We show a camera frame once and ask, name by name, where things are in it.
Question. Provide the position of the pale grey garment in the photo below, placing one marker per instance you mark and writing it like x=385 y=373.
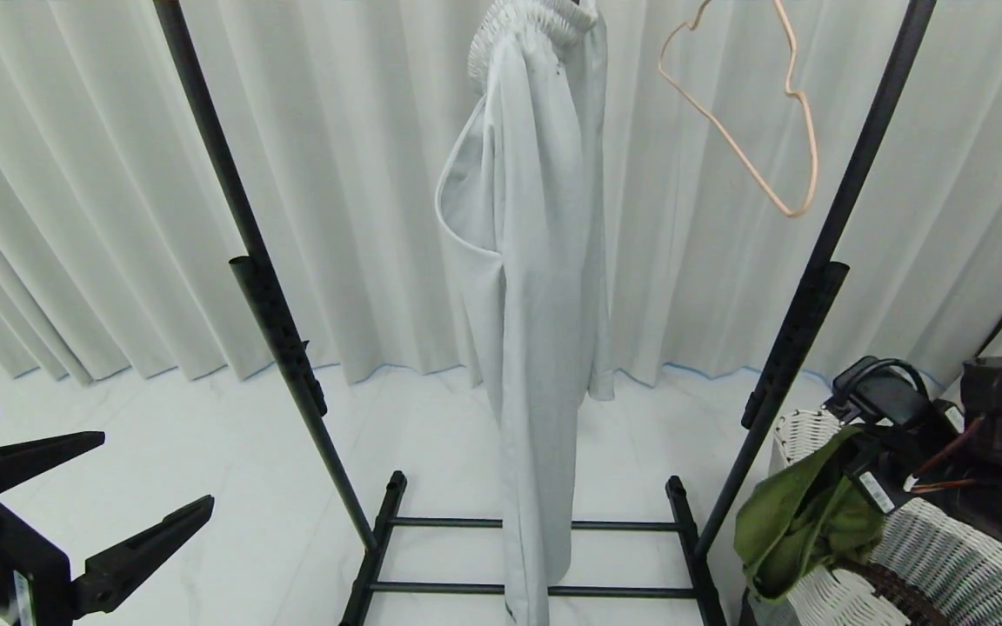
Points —
x=536 y=261

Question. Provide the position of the white curtain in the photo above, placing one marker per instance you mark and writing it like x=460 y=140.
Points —
x=75 y=191

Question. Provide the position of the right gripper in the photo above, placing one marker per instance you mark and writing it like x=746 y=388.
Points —
x=901 y=456

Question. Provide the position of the green garment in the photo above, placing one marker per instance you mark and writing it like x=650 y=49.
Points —
x=801 y=513

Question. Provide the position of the pink clothes hanger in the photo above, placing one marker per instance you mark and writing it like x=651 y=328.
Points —
x=731 y=137

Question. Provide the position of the black clothes rack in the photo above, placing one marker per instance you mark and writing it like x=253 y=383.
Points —
x=279 y=330

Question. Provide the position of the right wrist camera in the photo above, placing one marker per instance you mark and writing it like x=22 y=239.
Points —
x=879 y=396

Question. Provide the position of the white laundry basket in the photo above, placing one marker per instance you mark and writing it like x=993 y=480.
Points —
x=945 y=556

